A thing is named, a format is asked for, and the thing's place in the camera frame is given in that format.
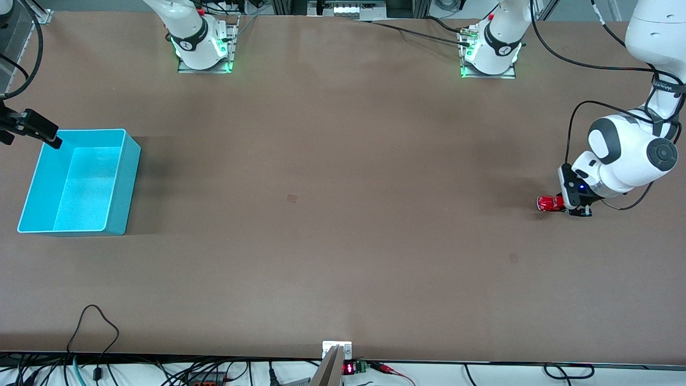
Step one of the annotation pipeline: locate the blue plastic storage box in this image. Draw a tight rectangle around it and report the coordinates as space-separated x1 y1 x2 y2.
17 128 142 237

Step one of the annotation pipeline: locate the metal equipment rack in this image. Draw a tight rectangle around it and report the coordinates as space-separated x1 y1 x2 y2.
271 0 432 20

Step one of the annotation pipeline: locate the orange power strip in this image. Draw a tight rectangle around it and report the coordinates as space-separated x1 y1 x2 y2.
185 372 226 386

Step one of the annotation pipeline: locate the grey metal bar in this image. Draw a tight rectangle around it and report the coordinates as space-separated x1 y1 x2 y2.
310 346 345 386

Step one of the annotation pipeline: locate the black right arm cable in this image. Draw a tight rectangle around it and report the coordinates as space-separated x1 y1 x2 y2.
0 0 44 101

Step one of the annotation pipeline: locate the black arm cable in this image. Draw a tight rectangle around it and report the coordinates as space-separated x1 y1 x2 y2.
0 0 44 101
528 0 686 211

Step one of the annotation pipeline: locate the aluminium frame profile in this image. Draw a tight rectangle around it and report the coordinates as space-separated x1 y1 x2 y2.
24 0 54 25

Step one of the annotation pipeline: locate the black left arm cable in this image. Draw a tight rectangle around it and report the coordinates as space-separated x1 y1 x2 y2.
528 0 686 211

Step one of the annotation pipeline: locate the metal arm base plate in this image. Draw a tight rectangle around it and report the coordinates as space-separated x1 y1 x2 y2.
177 15 235 75
460 26 518 80

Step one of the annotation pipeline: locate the black coiled cable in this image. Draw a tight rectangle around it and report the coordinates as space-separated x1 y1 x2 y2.
543 362 595 380

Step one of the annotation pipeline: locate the long black table cable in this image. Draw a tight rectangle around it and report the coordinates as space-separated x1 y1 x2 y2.
351 19 473 48

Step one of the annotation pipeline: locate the thin black looped cable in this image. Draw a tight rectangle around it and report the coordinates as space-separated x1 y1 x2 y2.
66 304 120 382

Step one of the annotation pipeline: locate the red clip lead wire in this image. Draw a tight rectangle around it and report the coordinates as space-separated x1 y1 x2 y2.
369 362 416 386

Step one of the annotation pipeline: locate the white bracket plate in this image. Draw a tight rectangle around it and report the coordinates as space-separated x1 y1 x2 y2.
322 341 353 360

